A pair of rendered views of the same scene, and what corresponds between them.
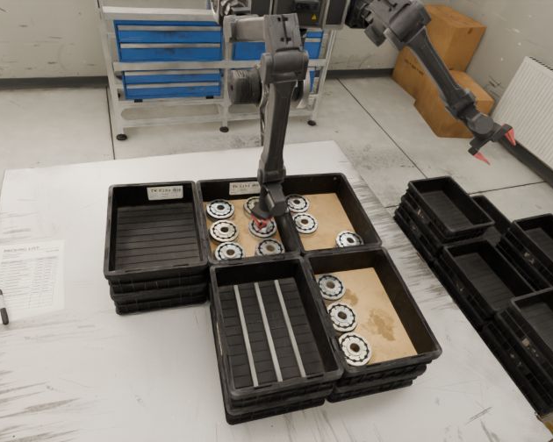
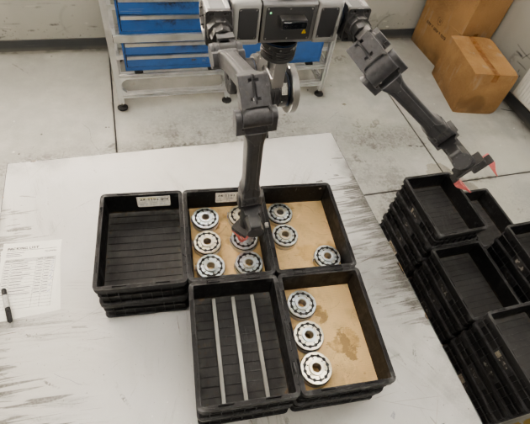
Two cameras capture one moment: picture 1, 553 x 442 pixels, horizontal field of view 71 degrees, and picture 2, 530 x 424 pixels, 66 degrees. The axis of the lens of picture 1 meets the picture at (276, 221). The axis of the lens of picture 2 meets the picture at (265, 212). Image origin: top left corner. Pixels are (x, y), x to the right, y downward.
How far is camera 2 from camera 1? 0.30 m
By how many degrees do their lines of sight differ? 7
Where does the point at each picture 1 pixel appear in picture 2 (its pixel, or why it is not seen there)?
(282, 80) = (252, 132)
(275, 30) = (245, 90)
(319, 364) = (283, 379)
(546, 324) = (523, 336)
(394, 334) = (357, 353)
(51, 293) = (49, 293)
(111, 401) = (99, 398)
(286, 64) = (256, 122)
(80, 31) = not seen: outside the picture
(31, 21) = not seen: outside the picture
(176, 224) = (163, 231)
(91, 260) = (86, 262)
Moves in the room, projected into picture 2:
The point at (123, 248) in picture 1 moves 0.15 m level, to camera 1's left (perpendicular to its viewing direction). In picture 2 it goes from (113, 257) to (73, 246)
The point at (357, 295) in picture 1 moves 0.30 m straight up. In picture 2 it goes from (328, 312) to (352, 270)
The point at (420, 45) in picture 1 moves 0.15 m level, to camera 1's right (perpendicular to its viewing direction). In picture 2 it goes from (396, 90) to (450, 103)
